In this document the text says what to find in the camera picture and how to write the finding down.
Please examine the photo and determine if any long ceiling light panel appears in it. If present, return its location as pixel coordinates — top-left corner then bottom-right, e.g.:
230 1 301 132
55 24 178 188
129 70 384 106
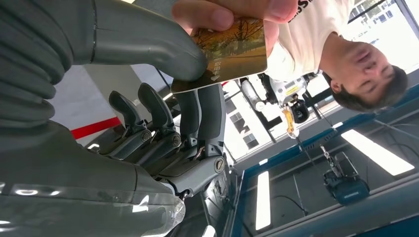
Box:
340 128 416 177
254 170 272 232

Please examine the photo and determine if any blue electric hoist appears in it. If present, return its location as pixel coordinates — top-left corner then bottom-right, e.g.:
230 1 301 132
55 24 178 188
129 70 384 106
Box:
320 145 371 207

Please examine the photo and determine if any person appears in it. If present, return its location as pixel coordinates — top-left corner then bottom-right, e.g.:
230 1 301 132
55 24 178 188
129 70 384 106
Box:
264 0 409 114

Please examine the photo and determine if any thin black cable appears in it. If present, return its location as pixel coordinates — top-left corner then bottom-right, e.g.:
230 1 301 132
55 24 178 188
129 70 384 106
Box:
272 195 309 217

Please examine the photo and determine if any yellow hoist strap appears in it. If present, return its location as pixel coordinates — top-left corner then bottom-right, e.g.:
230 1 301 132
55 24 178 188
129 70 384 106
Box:
281 108 300 139

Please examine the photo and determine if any ribbed grey right arm sleeve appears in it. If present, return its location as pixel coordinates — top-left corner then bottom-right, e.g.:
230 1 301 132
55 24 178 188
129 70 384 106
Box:
0 0 74 130

